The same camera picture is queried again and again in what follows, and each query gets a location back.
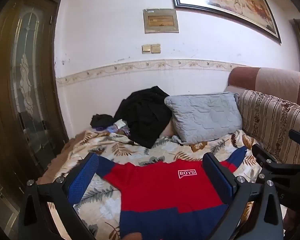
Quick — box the purple cloth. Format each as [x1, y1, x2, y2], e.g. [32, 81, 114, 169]
[96, 126, 132, 137]

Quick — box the small black cloth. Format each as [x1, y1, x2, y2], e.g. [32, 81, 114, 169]
[90, 114, 114, 128]

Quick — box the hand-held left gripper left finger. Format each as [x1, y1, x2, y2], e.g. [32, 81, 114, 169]
[17, 152, 100, 240]

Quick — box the grey quilted pillow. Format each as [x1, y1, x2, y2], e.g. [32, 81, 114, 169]
[164, 92, 243, 145]

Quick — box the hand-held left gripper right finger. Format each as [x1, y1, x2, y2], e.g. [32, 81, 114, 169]
[202, 152, 284, 240]

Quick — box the brown and beige sofa backrest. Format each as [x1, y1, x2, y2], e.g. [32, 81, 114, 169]
[225, 67, 300, 105]

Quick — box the beige pillow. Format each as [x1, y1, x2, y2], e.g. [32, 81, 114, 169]
[162, 121, 175, 138]

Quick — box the black garment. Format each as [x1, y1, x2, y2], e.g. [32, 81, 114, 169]
[114, 86, 172, 149]

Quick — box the striped floral sofa cushion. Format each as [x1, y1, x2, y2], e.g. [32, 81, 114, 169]
[236, 89, 300, 166]

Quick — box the leaf print blanket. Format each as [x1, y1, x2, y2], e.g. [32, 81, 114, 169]
[37, 129, 263, 240]

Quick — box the wooden door with glass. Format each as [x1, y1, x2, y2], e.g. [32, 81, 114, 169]
[0, 0, 70, 230]

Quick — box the wall electrical panel cover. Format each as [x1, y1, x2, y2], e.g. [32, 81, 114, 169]
[143, 8, 179, 34]

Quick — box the red and blue shirt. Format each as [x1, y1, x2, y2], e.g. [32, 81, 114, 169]
[96, 145, 248, 240]

